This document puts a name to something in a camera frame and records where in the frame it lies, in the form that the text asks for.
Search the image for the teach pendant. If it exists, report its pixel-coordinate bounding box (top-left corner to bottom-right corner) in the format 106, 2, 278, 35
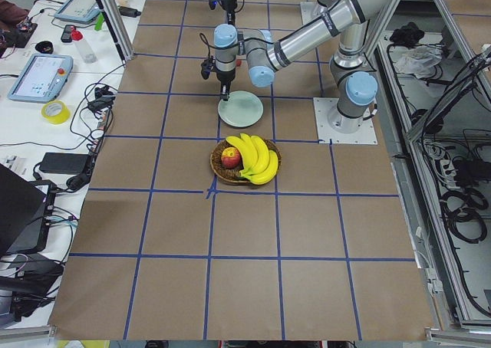
54, 0, 100, 24
8, 54, 74, 103

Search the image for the black round bowl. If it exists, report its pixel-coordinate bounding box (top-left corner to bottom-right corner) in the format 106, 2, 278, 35
35, 41, 54, 54

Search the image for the red apple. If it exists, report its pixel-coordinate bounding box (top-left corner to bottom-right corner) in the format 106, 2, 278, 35
221, 146, 242, 169

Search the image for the teach pendant far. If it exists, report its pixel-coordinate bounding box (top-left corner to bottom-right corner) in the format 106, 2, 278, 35
54, 0, 100, 24

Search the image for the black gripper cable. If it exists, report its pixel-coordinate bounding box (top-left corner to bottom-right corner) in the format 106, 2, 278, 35
199, 32, 216, 61

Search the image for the teach pendant near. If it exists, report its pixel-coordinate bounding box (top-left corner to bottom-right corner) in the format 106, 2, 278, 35
8, 54, 74, 103

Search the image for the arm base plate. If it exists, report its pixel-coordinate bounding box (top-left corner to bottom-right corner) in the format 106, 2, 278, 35
300, 2, 326, 25
313, 97, 377, 145

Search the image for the black cloth bundle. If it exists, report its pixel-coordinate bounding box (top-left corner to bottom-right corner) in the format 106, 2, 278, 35
389, 21, 425, 48

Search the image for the black power adapter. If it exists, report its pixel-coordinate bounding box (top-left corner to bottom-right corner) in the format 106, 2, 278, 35
39, 153, 89, 175

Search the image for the light green plate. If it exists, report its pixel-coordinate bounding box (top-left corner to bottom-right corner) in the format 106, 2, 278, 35
218, 90, 263, 128

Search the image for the yellow tape roll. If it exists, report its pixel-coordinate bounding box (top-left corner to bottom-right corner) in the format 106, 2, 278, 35
41, 100, 71, 125

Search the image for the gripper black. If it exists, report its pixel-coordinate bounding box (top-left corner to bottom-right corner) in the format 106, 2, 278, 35
200, 57, 235, 101
208, 0, 237, 25

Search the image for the clear bottle red cap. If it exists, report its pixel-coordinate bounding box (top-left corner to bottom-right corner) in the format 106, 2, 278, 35
71, 27, 97, 64

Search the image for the black phone device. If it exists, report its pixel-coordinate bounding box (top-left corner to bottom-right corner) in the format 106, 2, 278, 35
61, 25, 76, 44

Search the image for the white crumpled cloth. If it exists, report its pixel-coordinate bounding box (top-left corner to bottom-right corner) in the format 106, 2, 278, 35
394, 46, 443, 79

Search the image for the aluminium frame post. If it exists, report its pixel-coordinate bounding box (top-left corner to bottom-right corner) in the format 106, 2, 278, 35
95, 0, 134, 62

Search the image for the black laptop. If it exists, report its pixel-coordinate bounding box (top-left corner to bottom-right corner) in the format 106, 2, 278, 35
1, 166, 55, 256

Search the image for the yellow banana bunch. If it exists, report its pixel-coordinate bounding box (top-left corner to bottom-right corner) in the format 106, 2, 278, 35
226, 133, 281, 185

